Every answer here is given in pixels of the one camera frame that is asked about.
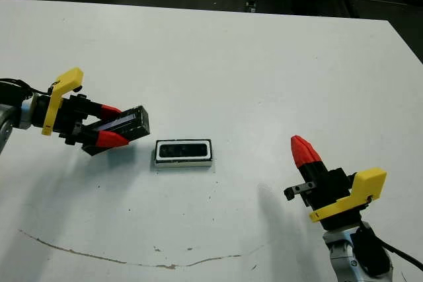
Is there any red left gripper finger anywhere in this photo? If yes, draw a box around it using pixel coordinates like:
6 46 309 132
80 129 132 149
85 101 123 120

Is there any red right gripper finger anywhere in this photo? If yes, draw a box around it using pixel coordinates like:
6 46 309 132
295 134 328 184
290 134 315 184

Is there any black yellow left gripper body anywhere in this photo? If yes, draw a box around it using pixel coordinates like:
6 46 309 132
36 67 91 146

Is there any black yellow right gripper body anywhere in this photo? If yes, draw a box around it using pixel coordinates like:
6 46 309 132
283 167 388 230

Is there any black glossy box lid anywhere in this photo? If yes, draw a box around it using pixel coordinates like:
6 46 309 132
80 104 151 157

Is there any white camera box base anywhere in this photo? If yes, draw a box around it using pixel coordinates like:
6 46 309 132
153 138 213 172

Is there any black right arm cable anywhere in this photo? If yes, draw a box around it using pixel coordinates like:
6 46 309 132
379 241 423 267

